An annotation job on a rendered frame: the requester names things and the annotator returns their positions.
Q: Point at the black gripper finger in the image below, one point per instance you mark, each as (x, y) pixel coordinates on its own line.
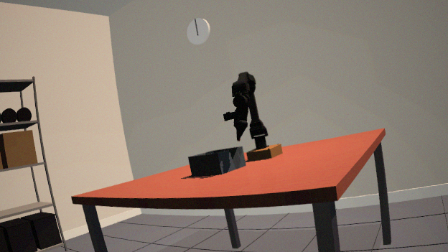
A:
(240, 131)

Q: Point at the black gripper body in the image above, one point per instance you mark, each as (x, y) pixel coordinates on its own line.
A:
(241, 120)

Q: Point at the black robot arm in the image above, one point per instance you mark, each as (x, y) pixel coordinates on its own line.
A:
(243, 91)

